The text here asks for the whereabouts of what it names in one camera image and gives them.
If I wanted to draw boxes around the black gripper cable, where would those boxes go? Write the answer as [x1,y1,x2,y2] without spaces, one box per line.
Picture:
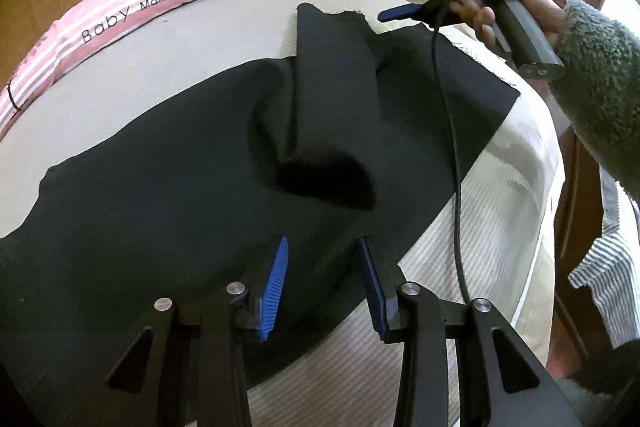
[430,0,477,305]

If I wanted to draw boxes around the black pants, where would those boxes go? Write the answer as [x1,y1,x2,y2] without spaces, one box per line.
[0,2,522,427]

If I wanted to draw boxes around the beige bed cover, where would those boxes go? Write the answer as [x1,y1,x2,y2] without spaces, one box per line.
[0,0,565,427]

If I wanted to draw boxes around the grey white striped shirt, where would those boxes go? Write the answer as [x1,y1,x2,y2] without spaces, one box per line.
[567,162,640,349]

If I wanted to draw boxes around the person's right forearm grey sleeve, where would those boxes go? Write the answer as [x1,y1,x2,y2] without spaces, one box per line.
[550,0,640,204]

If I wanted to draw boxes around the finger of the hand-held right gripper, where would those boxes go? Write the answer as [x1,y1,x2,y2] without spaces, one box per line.
[379,3,422,22]

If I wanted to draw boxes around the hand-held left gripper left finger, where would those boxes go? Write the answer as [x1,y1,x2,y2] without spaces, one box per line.
[20,234,291,427]

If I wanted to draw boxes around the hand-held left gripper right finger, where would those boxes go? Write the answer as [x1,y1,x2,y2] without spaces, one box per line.
[357,237,586,427]

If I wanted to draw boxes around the brown wooden bed frame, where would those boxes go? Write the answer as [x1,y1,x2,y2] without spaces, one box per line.
[546,117,610,388]

